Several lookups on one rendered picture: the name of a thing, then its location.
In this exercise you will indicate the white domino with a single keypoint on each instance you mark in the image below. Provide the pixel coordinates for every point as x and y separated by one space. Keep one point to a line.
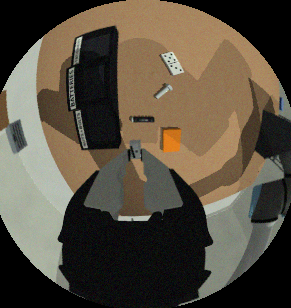
172 63

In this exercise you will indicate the orange rectangular block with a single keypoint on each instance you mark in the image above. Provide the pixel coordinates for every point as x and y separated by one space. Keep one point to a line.
171 139

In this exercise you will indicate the pale grey bolt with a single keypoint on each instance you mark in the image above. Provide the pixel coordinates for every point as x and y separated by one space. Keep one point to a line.
168 87

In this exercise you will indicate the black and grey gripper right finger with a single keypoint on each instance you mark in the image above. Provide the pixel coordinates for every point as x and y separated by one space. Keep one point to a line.
167 192

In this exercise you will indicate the black aaa battery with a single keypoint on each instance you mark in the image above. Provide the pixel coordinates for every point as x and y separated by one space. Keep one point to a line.
142 119

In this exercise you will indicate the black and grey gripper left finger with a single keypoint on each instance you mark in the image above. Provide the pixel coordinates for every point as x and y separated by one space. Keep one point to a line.
100 192

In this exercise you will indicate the black rack of labelled bins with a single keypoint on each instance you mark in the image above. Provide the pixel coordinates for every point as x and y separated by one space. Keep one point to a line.
96 78

